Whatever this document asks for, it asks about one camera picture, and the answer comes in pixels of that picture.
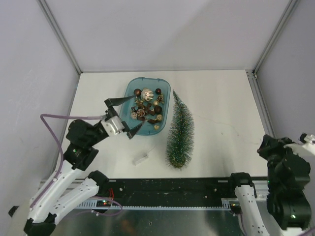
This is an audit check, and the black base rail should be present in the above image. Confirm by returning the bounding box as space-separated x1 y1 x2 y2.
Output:
81 172 258 206

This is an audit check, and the brown ribbon bow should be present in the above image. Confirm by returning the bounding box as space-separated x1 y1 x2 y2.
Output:
133 103 158 124

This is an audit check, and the gold glitter bauble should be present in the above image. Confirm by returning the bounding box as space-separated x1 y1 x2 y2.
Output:
156 114 163 122

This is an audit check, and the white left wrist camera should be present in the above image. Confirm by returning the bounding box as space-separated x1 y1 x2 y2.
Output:
101 116 124 137

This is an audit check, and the clear battery box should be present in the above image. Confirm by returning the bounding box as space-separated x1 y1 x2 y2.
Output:
132 153 149 166

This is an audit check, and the snowy pine cone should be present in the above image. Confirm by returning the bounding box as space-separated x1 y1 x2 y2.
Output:
130 107 146 121

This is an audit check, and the small green christmas tree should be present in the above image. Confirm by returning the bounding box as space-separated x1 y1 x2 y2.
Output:
165 91 195 170

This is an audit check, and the dark brown bauble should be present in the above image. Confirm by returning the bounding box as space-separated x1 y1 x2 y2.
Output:
154 106 162 114
133 88 142 97

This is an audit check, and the silver ribbed bauble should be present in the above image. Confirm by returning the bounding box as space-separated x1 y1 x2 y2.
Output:
141 88 154 102

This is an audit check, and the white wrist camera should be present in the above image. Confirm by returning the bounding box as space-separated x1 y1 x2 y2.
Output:
284 133 315 157
101 116 124 137

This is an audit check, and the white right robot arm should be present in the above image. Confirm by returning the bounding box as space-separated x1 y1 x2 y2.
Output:
227 133 315 236

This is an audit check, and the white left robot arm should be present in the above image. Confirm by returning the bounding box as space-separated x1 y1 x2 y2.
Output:
7 95 142 236

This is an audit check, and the grey slotted cable duct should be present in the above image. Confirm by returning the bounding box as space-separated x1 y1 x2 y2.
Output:
75 197 240 210

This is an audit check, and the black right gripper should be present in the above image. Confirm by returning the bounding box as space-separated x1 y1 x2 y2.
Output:
256 133 302 188

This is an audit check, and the teal plastic tray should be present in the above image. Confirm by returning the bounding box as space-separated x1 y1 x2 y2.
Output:
120 77 171 136

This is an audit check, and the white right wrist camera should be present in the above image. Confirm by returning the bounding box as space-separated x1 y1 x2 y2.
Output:
284 133 315 157

